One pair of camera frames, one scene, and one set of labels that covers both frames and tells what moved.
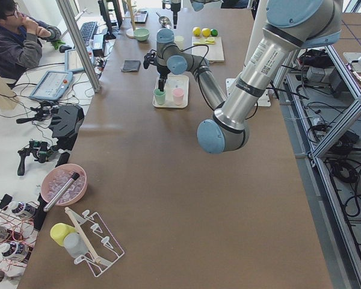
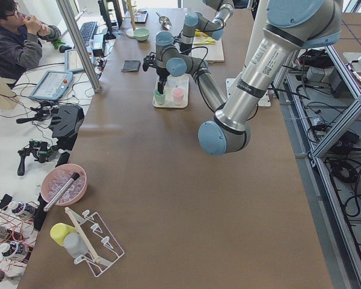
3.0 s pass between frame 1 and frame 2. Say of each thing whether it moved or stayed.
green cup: stayed
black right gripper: moved
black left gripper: stayed
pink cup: stayed
